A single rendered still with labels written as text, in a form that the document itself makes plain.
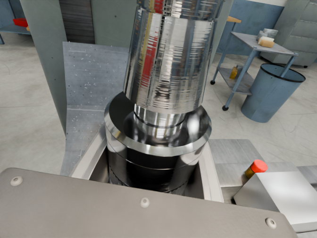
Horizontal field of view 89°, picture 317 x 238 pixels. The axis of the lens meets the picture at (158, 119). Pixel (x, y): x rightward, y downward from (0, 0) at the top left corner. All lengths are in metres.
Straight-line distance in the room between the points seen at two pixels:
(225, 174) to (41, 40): 0.46
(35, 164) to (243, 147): 1.51
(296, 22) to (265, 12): 0.75
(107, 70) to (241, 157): 0.35
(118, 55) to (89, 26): 0.08
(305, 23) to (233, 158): 5.01
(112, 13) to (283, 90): 2.06
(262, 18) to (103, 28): 5.06
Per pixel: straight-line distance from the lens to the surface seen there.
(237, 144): 0.36
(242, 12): 5.03
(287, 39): 5.14
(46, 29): 0.47
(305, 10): 5.12
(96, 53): 0.44
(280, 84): 2.23
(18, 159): 1.72
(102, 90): 0.44
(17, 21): 4.48
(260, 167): 0.24
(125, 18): 0.43
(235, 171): 0.25
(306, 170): 0.53
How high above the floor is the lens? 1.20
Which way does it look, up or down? 39 degrees down
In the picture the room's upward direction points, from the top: 10 degrees clockwise
